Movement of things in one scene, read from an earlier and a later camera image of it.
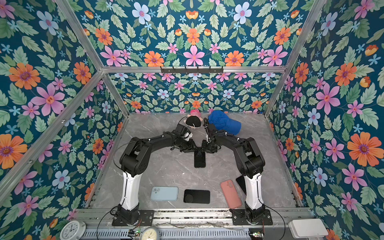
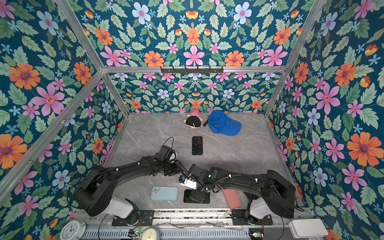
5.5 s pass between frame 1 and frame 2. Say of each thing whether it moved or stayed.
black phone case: moved
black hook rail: stayed
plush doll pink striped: stayed
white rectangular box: stayed
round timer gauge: stayed
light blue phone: stayed
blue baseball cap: stayed
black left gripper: moved
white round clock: stayed
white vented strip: stayed
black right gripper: moved
